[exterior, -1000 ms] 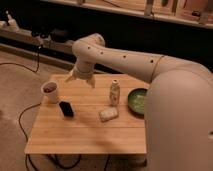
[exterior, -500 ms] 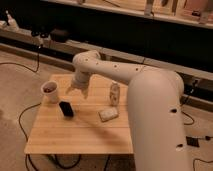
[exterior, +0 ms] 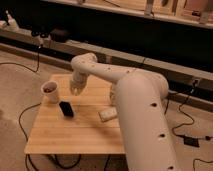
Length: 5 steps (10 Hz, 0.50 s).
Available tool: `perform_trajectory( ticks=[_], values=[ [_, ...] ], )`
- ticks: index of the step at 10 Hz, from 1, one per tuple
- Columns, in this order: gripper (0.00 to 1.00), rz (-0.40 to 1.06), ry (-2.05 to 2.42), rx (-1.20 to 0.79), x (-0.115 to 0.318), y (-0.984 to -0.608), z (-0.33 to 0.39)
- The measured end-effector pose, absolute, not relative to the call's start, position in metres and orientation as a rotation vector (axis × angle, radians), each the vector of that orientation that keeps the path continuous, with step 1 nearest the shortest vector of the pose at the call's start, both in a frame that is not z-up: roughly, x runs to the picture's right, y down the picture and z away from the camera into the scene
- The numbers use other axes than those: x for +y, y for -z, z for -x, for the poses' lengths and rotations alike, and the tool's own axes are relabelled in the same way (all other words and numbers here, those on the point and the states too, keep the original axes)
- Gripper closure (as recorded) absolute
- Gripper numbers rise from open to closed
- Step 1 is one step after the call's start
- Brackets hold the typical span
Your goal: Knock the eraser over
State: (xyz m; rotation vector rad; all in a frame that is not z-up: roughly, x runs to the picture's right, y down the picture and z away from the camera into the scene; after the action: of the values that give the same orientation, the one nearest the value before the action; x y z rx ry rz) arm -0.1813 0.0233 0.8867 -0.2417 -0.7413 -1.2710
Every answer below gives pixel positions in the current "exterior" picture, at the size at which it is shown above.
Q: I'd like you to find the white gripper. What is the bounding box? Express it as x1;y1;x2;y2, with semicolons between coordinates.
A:
70;70;88;96

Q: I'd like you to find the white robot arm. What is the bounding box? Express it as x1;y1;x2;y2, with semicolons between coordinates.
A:
71;53;181;171

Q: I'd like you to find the black eraser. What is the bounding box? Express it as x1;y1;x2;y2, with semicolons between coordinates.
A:
59;101;74;117

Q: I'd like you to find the beige sponge block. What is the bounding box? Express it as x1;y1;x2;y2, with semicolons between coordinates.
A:
99;107;117;122

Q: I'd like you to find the wooden table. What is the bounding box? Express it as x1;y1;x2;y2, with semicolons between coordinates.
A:
25;74;124;154

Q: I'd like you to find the black box on ledge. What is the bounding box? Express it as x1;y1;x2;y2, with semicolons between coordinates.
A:
50;29;69;43

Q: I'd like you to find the white bottle on ledge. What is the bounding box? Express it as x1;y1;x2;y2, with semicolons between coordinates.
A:
5;10;19;31

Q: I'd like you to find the black power adapter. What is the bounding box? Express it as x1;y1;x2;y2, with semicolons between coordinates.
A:
183;137;199;147

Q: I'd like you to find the black floor cable left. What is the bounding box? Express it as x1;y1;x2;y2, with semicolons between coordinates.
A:
0;44;83;171

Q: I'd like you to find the black floor cable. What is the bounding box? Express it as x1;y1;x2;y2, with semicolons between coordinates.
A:
0;44;83;171
163;83;213;171

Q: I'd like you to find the black floor cable right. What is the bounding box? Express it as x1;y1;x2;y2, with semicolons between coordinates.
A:
163;83;213;171

